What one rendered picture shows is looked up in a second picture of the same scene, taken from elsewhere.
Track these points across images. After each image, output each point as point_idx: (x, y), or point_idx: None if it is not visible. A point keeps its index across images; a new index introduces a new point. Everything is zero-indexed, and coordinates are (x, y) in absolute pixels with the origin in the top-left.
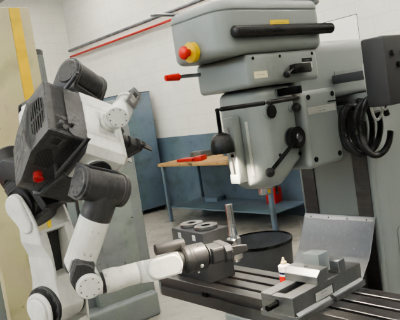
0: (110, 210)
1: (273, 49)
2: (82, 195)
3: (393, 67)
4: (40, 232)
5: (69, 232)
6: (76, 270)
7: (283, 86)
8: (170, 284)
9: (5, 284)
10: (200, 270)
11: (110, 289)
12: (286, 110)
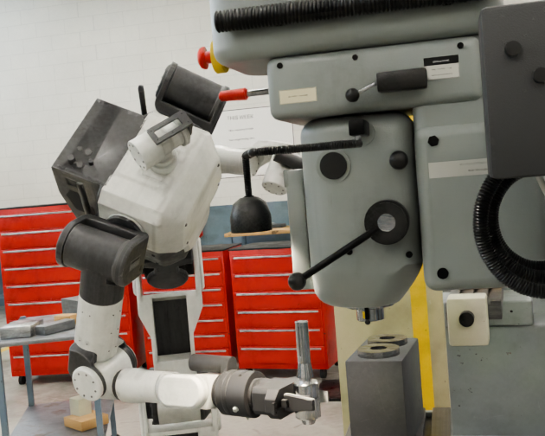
0: (98, 288)
1: (339, 44)
2: (56, 260)
3: (516, 86)
4: (143, 297)
5: (191, 306)
6: (71, 356)
7: (386, 115)
8: None
9: (338, 357)
10: (240, 416)
11: (122, 398)
12: (381, 165)
